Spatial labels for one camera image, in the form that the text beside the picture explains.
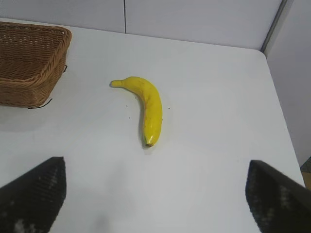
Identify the yellow banana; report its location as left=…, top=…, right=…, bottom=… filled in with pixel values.
left=110, top=76, right=163, bottom=148

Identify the grey metal partition post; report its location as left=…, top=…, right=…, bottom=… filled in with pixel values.
left=261, top=0, right=288, bottom=52

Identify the brown cardboard box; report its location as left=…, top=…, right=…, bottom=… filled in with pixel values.
left=299, top=156, right=311, bottom=189

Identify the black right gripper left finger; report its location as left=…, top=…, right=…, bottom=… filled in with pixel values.
left=0, top=156, right=67, bottom=233

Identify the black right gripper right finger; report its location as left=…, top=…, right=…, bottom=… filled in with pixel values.
left=244, top=159, right=311, bottom=233

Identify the brown wicker basket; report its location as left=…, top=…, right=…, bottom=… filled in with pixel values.
left=0, top=21, right=73, bottom=107

